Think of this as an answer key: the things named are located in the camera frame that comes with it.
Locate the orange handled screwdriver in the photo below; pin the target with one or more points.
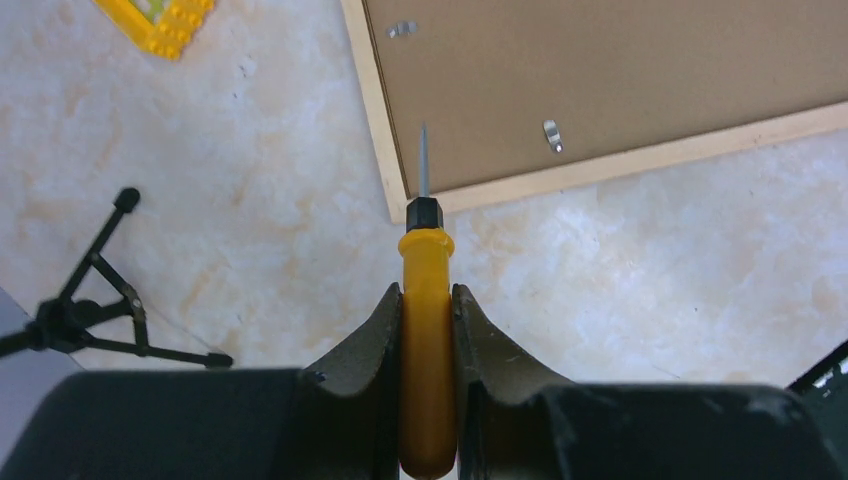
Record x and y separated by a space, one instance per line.
427 412

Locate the black mini tripod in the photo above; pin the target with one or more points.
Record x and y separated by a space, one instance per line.
63 324

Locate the wooden picture frame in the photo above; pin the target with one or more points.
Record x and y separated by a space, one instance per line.
522 98

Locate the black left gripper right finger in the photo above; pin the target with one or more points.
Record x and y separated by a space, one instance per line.
522 420

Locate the yellow plastic box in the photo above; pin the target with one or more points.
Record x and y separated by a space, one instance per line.
160 28

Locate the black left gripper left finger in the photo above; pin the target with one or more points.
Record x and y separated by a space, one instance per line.
334 419

